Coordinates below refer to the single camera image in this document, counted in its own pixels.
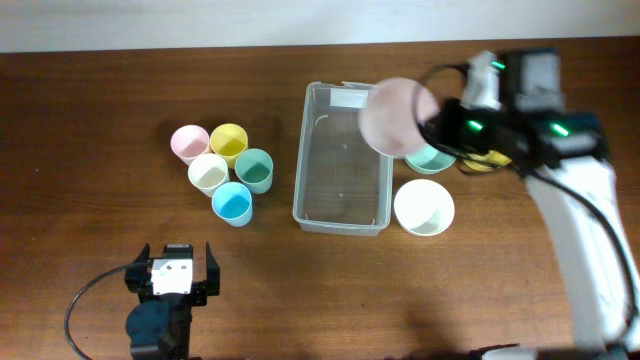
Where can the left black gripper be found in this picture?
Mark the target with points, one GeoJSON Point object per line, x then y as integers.
{"type": "Point", "coordinates": [136, 276]}

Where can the pink cup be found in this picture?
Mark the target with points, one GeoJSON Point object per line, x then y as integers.
{"type": "Point", "coordinates": [189, 142]}

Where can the pink bowl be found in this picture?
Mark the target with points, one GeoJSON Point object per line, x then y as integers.
{"type": "Point", "coordinates": [389, 121]}

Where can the yellow cup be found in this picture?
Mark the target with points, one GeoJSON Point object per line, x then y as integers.
{"type": "Point", "coordinates": [229, 140]}

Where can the green cup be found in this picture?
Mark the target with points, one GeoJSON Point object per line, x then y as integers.
{"type": "Point", "coordinates": [255, 168]}

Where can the cream cup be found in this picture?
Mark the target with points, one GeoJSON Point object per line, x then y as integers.
{"type": "Point", "coordinates": [208, 172]}

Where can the yellow bowl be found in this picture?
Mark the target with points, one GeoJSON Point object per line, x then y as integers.
{"type": "Point", "coordinates": [488, 162]}

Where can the white bowl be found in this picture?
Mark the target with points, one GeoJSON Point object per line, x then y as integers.
{"type": "Point", "coordinates": [424, 207]}

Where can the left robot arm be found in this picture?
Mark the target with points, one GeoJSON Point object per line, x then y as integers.
{"type": "Point", "coordinates": [159, 326]}

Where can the blue cup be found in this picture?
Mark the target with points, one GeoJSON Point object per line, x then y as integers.
{"type": "Point", "coordinates": [233, 203]}

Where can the clear plastic container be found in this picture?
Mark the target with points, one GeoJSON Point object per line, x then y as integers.
{"type": "Point", "coordinates": [342, 185]}

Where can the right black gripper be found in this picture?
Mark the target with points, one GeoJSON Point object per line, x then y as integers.
{"type": "Point", "coordinates": [436, 129]}

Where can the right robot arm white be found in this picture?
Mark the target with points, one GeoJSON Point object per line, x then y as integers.
{"type": "Point", "coordinates": [513, 104]}

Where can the green bowl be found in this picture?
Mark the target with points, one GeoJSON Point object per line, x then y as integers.
{"type": "Point", "coordinates": [429, 160]}

